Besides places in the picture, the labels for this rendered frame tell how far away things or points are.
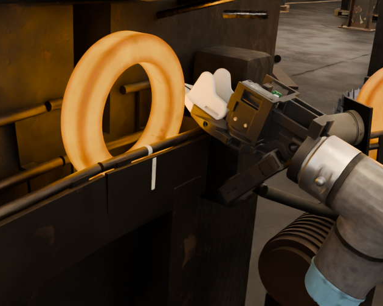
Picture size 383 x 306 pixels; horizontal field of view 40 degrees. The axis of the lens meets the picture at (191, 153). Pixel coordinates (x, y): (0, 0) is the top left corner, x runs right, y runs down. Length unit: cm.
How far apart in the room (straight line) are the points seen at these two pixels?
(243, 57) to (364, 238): 31
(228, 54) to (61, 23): 26
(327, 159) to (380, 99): 34
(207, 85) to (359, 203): 24
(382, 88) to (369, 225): 36
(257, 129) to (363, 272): 20
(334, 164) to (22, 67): 36
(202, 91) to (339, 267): 27
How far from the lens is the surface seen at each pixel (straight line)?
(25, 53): 59
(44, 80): 61
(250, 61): 75
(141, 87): 70
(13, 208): 50
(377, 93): 91
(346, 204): 60
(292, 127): 63
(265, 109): 62
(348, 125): 89
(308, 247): 82
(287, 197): 82
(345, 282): 65
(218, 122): 66
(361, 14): 946
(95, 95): 55
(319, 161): 60
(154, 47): 61
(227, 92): 70
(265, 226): 200
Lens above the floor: 92
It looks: 20 degrees down
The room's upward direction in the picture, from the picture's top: 4 degrees clockwise
